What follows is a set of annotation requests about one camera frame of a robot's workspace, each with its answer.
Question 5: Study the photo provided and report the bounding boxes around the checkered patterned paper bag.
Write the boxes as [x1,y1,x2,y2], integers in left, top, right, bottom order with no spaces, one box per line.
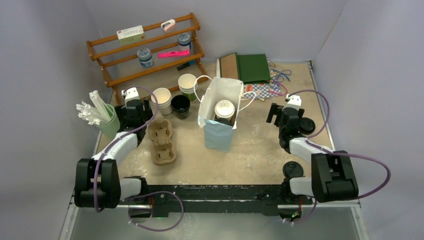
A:
[242,82,288,99]

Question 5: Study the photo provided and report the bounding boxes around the white cup lid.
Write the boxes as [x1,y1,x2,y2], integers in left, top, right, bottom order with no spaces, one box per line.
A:
[214,99,236,116]

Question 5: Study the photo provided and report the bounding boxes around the white wrapped straws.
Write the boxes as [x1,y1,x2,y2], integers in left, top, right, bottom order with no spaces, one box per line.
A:
[75,90,113,126]

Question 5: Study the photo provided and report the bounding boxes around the white green box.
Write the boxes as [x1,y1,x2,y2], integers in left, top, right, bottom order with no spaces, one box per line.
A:
[116,25,146,45]

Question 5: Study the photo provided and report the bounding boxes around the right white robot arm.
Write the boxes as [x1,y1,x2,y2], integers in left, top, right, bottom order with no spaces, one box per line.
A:
[266,103,359,204]

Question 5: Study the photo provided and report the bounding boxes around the single white paper cup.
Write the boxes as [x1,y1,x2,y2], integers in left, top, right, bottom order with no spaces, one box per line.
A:
[215,115,233,124]

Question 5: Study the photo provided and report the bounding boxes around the white cup stack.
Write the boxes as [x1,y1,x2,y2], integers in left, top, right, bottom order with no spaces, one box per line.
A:
[150,87,173,117]
[178,73,197,102]

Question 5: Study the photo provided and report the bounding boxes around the pink marker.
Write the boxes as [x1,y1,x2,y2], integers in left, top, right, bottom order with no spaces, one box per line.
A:
[157,50,191,58]

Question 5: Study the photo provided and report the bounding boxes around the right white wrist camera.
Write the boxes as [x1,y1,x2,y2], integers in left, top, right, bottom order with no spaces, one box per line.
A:
[284,95,302,110]

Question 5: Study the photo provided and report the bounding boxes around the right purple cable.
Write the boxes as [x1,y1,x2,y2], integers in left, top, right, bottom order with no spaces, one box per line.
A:
[281,89,392,226]

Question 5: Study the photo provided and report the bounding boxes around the black blue marker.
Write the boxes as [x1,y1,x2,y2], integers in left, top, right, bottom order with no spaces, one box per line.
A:
[176,60,196,71]

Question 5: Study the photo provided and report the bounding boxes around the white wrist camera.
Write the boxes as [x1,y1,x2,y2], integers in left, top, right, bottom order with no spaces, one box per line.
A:
[121,87,141,105]
[284,95,302,110]

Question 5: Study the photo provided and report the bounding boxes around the green paper bag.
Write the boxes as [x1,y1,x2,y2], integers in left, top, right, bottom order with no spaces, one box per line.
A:
[237,54,271,83]

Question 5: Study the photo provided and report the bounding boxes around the green straw holder cup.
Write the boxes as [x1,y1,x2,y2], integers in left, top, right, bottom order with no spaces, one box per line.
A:
[96,104,120,140]

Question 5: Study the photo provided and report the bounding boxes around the blue white jar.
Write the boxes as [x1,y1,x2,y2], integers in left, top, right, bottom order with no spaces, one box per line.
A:
[137,47,154,68]
[177,32,192,52]

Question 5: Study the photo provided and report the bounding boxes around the left blue white jar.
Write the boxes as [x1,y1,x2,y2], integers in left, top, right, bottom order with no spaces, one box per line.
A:
[137,47,154,68]

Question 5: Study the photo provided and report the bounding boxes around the brown pulp cup carrier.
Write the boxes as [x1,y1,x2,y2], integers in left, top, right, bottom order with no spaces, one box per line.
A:
[147,119,177,166]

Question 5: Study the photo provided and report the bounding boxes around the light blue paper bag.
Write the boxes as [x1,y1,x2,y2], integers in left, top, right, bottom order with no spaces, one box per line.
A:
[193,75,247,153]

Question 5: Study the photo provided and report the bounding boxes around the black paper cup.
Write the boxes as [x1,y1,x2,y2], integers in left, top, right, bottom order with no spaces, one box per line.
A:
[171,94,191,120]

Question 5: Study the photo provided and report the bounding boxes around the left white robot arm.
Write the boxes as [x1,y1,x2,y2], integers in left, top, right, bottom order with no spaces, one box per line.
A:
[73,99,154,212]

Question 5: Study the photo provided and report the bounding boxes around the right blue white jar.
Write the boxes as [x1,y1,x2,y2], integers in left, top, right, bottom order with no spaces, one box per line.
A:
[177,32,192,52]

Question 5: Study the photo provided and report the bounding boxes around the pink white stapler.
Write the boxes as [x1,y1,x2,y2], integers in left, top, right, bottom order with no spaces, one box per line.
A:
[160,19,176,33]

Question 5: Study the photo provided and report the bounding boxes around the wooden shelf rack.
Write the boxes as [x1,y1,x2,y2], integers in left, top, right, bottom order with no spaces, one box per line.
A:
[86,12,207,104]

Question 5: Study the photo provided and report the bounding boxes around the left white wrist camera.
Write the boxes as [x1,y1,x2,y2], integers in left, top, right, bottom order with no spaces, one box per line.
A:
[121,87,141,105]

